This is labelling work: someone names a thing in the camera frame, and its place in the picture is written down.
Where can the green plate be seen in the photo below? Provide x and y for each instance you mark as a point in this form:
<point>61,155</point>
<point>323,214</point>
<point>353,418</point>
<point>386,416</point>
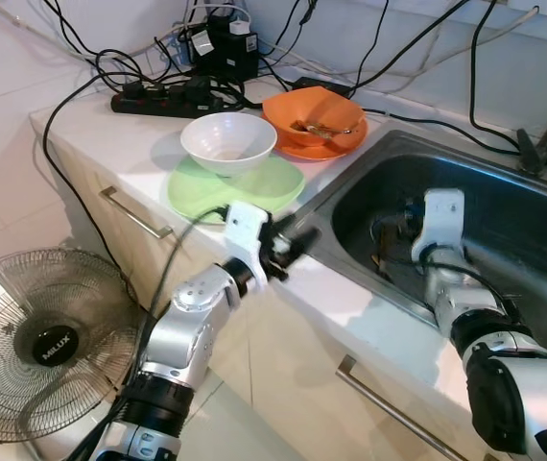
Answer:
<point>192,187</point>

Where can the white bowl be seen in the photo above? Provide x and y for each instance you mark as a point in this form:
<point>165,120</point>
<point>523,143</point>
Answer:
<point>227,144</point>

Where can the stainless steel sink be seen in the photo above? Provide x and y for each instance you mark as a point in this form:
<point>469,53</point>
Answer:
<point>513,221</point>

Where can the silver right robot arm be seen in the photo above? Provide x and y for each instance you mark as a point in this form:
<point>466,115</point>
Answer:
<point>523,394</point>

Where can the silver metal utensil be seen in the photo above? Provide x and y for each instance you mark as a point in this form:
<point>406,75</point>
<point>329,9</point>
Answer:
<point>341,131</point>

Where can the black power adapter box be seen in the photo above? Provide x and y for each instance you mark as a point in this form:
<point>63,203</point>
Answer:
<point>230,58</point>

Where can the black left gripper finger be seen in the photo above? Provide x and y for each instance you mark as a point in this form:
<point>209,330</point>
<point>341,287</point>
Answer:
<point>307,241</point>
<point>296,228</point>

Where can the brown wooden utensil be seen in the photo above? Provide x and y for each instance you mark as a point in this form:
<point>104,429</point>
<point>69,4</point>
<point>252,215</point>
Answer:
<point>307,126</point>
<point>383,266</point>

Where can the orange plate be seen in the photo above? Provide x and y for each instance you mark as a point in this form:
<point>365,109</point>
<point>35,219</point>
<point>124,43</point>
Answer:
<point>336,149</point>

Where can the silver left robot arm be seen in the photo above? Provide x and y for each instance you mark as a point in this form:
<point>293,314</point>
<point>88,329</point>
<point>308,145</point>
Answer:
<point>182,327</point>

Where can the black power strip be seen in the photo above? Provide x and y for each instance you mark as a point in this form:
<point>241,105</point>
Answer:
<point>158,99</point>

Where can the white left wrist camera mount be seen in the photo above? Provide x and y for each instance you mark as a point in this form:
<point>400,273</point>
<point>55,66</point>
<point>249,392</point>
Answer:
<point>245,230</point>

